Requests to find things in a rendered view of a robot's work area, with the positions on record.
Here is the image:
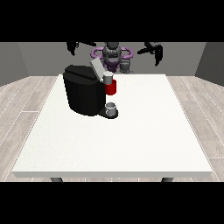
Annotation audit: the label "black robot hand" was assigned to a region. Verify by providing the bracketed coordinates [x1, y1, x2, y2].
[66, 42, 97, 57]
[136, 42, 164, 67]

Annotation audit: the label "pale grey machine lid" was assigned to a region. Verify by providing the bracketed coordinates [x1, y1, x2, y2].
[89, 57, 107, 80]

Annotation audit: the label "small grey coffee pod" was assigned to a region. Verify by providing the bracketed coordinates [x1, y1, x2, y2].
[102, 72, 114, 85]

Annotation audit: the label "black coffee machine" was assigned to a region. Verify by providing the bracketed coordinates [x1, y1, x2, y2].
[62, 64, 119, 119]

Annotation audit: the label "red pod holder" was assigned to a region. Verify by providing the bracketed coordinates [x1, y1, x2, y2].
[104, 79, 117, 96]

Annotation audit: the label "grey robot trunk purple rings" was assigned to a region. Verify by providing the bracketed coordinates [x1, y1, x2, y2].
[90, 42, 136, 74]

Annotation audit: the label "small grey cup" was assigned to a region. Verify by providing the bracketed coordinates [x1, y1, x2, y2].
[104, 101, 118, 116]

